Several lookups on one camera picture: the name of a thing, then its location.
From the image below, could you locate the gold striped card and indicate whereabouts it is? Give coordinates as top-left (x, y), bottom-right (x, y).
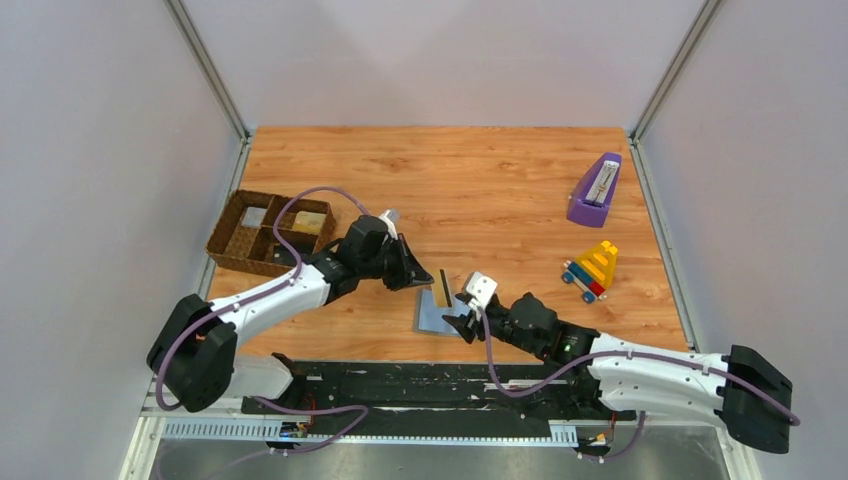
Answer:
top-left (430, 269), bottom-right (453, 309)

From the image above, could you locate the grey card holder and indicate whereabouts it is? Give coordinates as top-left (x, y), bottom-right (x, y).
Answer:
top-left (412, 289), bottom-right (470, 337)

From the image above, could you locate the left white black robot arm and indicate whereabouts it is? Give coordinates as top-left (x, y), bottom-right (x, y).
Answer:
top-left (146, 215), bottom-right (434, 413)

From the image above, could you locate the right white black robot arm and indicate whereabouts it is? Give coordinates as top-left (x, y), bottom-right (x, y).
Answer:
top-left (443, 293), bottom-right (800, 454)

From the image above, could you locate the gold card in basket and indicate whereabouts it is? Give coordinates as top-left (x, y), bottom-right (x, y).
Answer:
top-left (291, 211), bottom-right (327, 235)

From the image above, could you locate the silver card in basket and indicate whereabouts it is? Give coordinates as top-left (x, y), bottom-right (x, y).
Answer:
top-left (241, 206), bottom-right (267, 228)

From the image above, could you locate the colourful toy block vehicle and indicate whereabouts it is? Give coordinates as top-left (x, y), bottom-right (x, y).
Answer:
top-left (561, 240), bottom-right (619, 304)

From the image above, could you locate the purple metronome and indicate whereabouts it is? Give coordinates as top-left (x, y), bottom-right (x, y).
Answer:
top-left (566, 152), bottom-right (622, 228)

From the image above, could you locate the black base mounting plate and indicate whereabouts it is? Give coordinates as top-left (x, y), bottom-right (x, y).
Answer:
top-left (273, 361), bottom-right (636, 436)

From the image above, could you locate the brown woven divided basket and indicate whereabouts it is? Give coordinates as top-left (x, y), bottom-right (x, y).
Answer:
top-left (206, 190), bottom-right (337, 277)

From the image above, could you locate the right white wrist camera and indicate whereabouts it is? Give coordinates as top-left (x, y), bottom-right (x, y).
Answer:
top-left (462, 271), bottom-right (498, 311)

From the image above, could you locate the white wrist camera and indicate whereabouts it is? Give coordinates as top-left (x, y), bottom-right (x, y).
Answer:
top-left (462, 271), bottom-right (498, 311)
top-left (378, 208), bottom-right (400, 240)

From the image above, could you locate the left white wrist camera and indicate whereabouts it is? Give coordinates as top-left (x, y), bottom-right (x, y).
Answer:
top-left (378, 208), bottom-right (400, 240)

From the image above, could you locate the white slotted cable duct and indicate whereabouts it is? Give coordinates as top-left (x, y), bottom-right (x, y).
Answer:
top-left (160, 418), bottom-right (579, 448)

